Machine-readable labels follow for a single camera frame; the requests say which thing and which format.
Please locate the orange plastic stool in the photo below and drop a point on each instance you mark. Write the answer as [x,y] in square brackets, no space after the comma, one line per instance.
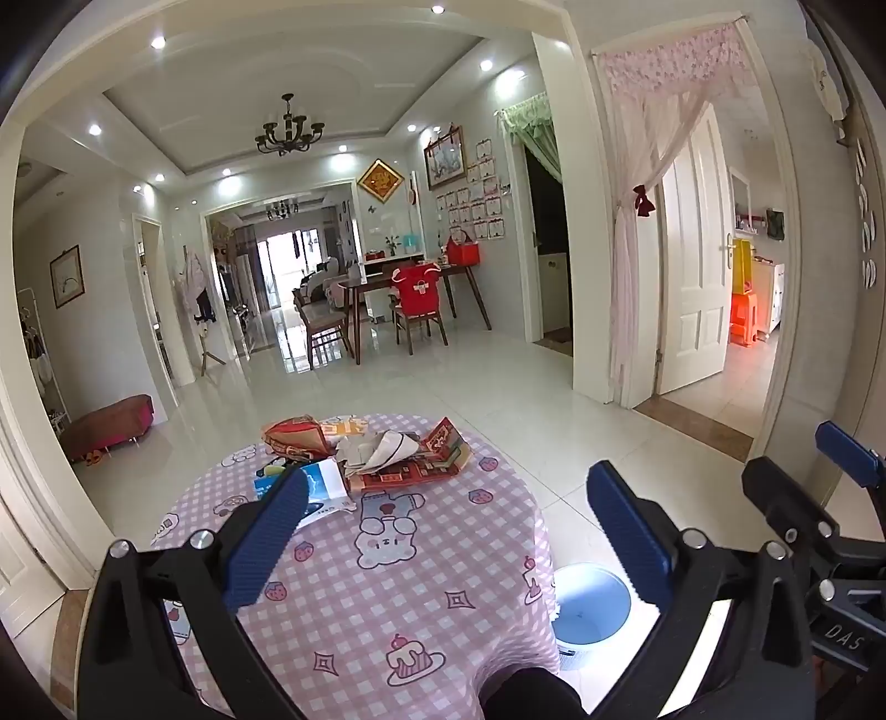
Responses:
[744,318]

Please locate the wooden chair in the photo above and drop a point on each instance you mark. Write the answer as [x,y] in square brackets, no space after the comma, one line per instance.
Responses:
[422,329]
[322,322]

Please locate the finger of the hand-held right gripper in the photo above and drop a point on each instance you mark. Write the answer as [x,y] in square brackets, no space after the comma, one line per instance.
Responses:
[789,498]
[848,450]

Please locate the grey sofa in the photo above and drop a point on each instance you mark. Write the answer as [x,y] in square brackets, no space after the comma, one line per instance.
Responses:
[324,280]

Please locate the coat stand with clothes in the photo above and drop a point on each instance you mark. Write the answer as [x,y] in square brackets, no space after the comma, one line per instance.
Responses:
[197,284]

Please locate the pink lace curtain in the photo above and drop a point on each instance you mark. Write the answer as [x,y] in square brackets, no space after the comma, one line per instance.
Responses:
[630,277]

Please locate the dark red curtain bow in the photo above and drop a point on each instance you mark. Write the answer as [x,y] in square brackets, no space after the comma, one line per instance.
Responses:
[644,201]

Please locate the large black chandelier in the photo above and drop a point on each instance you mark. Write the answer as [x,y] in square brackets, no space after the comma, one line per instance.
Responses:
[287,135]

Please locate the orange yellow wrapper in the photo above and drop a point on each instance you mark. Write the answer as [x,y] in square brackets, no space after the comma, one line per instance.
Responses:
[346,427]

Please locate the group of wall certificates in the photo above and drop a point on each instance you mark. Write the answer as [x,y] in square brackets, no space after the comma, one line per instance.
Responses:
[477,201]

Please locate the red cardboard box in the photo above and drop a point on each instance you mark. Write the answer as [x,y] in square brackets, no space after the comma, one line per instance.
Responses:
[294,436]

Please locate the flattened red printed carton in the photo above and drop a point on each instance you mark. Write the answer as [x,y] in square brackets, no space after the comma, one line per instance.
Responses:
[415,474]

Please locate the pink checked tablecloth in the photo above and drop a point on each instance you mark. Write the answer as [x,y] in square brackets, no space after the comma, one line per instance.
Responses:
[387,609]

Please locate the small framed wall picture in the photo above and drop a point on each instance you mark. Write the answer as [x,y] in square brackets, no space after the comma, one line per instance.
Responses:
[66,277]

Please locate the red chair cover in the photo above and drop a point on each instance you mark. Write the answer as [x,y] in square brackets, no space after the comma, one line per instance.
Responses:
[415,287]

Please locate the crumpled grey paper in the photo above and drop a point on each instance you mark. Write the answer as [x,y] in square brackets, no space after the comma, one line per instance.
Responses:
[387,450]

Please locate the small black chandelier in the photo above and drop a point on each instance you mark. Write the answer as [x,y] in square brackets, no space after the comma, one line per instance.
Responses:
[282,209]

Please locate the blue round waste bin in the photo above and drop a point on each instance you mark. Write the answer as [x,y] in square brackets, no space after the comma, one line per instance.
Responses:
[588,602]

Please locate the person's dark trouser leg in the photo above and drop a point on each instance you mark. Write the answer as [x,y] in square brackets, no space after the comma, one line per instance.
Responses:
[533,696]

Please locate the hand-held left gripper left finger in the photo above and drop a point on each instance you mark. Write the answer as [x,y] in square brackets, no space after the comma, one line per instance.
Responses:
[270,533]

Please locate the green curtain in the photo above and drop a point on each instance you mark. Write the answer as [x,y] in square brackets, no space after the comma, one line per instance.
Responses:
[533,114]

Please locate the wooden dining table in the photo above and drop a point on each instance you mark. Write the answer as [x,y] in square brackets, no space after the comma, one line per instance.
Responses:
[374,282]

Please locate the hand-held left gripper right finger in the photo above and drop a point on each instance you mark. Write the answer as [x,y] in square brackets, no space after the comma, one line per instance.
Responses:
[630,533]

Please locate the blue white plastic packet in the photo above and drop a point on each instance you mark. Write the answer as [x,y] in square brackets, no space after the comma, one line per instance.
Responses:
[325,484]

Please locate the white panel door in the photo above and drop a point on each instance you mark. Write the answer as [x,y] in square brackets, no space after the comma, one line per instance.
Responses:
[696,277]

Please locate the red diamond wall decoration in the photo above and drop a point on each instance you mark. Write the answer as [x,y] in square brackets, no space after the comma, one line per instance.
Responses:
[379,182]

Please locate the large framed painting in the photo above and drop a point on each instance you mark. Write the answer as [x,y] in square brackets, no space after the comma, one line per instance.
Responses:
[445,160]

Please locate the white low cabinet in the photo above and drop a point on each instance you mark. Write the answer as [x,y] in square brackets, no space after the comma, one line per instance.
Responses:
[556,291]

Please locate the red upholstered bench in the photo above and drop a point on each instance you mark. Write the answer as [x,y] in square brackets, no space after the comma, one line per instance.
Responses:
[111,419]

